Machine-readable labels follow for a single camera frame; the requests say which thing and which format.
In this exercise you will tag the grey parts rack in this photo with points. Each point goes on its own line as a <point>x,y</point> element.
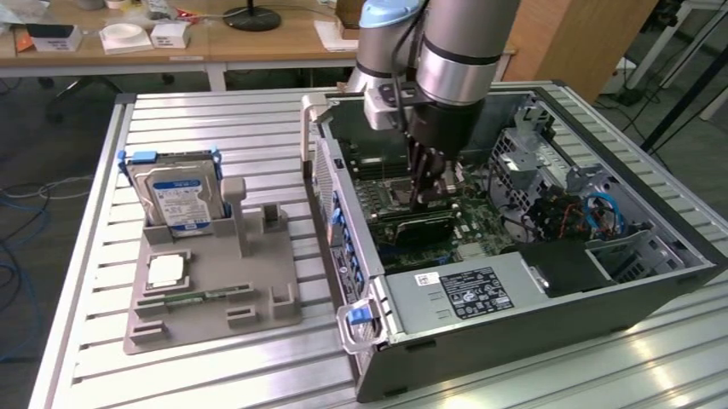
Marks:
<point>221,272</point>

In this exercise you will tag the grey power supply unit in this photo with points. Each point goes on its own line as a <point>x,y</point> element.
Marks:
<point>471,294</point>

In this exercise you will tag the metal disk bay cage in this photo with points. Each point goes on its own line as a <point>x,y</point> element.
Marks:
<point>522,162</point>

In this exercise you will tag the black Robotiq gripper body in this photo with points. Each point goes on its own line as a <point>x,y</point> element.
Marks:
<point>446,128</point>

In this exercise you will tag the wooden cabinet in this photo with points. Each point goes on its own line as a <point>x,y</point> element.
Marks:
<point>585,42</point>

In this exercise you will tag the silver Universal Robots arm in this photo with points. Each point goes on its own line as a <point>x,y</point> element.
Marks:
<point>460,55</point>

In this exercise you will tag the white round tape holder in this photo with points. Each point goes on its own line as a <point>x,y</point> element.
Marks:
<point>124,38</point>

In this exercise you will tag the green motherboard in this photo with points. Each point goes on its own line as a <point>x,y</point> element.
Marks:
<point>483,213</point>

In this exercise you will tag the installed RAM stick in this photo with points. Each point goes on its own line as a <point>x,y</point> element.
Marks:
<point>446,213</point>

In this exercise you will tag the wooden desk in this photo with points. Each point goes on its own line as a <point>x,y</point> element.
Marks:
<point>187,55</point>

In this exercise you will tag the black graphics card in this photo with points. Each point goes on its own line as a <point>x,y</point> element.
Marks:
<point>423,232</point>

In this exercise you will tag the black lamp base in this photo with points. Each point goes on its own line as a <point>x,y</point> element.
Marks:
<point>252,20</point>

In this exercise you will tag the small white box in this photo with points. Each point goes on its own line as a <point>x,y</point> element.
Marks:
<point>169,35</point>

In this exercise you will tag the white paper booklet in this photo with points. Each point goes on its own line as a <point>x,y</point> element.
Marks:
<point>335,38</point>

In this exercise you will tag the green RAM stick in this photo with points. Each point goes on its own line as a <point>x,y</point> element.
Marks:
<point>193,296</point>

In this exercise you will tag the white box with black lid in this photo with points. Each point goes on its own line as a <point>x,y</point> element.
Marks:
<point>53,38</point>

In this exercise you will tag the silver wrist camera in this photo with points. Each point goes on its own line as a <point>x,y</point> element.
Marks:
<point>380,108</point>

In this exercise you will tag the CPU socket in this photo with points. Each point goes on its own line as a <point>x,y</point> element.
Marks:
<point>398,191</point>

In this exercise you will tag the silver CPU chip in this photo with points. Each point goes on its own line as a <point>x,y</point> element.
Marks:
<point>165,270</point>

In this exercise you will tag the blue case latch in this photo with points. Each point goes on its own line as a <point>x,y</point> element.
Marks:
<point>358,317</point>

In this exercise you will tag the hard disk with blue caddy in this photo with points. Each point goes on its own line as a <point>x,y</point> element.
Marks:
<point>173,200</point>

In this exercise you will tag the black chair base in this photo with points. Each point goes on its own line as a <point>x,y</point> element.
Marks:
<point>85,91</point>

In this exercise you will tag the metal socket cover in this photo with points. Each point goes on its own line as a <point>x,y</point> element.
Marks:
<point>463,179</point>

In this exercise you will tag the black open PC case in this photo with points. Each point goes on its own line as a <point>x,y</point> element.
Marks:
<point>569,332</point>

